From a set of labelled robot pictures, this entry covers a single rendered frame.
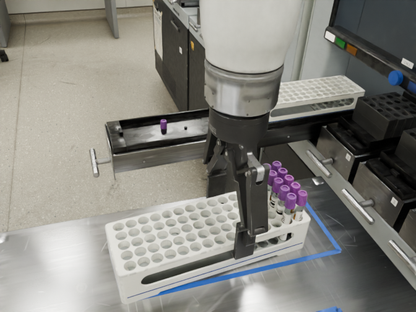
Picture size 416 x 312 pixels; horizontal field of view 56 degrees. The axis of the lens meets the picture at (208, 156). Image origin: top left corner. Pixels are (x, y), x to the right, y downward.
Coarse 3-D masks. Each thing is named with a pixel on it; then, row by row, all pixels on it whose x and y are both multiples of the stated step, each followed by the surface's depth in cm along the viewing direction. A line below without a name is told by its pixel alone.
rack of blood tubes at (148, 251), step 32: (128, 224) 59; (160, 224) 58; (192, 224) 58; (224, 224) 58; (288, 224) 59; (128, 256) 54; (160, 256) 54; (192, 256) 53; (224, 256) 61; (256, 256) 59; (128, 288) 52; (160, 288) 55
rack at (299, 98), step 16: (304, 80) 103; (320, 80) 103; (336, 80) 104; (288, 96) 97; (304, 96) 96; (320, 96) 98; (336, 96) 97; (352, 96) 99; (272, 112) 101; (288, 112) 101; (304, 112) 101; (320, 112) 98
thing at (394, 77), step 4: (392, 72) 79; (396, 72) 78; (400, 72) 78; (392, 76) 79; (396, 76) 78; (400, 76) 78; (392, 80) 79; (396, 80) 78; (400, 80) 78; (392, 84) 79; (396, 84) 78
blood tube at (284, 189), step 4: (280, 188) 57; (284, 188) 57; (288, 188) 57; (280, 192) 57; (284, 192) 57; (288, 192) 57; (280, 196) 58; (284, 196) 57; (280, 200) 58; (284, 200) 58; (280, 204) 59; (280, 208) 59; (284, 208) 59; (276, 212) 60; (280, 212) 60
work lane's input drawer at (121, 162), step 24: (120, 120) 93; (144, 120) 95; (168, 120) 96; (192, 120) 97; (288, 120) 96; (312, 120) 98; (336, 120) 99; (120, 144) 85; (144, 144) 86; (168, 144) 88; (192, 144) 89; (264, 144) 96; (96, 168) 88; (120, 168) 86
